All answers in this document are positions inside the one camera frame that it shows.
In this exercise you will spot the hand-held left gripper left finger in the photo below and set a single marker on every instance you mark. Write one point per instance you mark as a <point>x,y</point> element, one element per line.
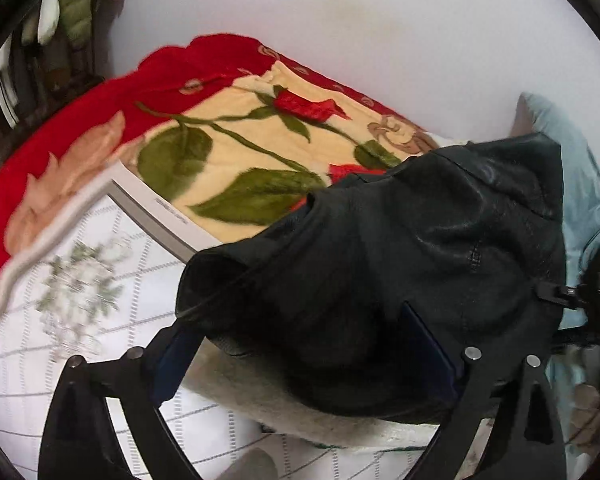
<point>172,365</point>

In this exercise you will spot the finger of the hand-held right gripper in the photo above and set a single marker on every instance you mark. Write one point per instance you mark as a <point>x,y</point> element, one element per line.
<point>560,295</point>

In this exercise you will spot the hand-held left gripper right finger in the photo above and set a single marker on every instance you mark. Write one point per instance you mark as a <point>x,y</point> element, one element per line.
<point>425,350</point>

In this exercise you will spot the black leather jacket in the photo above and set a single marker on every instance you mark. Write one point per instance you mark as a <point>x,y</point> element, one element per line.
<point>380,260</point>

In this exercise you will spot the metal clothes rack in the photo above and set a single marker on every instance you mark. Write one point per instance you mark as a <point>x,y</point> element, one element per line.
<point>85,65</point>

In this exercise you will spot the white diamond-pattern cloth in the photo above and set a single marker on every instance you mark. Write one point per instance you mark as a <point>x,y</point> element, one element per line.
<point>30,360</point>

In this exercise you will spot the red floral blanket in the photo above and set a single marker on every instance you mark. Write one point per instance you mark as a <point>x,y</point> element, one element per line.
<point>80,125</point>

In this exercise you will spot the white puffer jacket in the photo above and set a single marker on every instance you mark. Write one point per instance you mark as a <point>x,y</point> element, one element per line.
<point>48,17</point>

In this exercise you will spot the olive puffer jacket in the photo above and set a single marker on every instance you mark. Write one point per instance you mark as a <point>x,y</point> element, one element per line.
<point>76,5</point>

